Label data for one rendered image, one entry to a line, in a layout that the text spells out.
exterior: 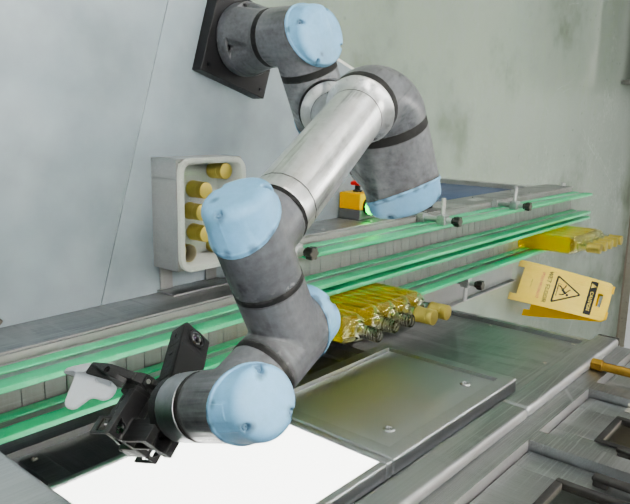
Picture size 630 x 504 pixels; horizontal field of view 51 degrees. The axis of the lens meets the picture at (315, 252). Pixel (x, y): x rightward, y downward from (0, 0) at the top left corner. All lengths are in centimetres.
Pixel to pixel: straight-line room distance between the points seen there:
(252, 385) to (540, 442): 79
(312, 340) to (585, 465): 71
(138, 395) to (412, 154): 49
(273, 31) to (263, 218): 76
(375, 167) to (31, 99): 60
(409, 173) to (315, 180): 28
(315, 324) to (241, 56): 82
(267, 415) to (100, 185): 77
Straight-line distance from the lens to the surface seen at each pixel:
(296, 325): 68
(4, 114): 122
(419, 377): 148
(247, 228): 61
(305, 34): 130
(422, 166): 98
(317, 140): 76
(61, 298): 130
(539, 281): 479
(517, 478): 123
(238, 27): 141
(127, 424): 80
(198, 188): 137
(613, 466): 129
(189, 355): 83
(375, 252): 174
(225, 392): 63
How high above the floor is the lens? 186
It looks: 39 degrees down
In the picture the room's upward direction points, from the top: 101 degrees clockwise
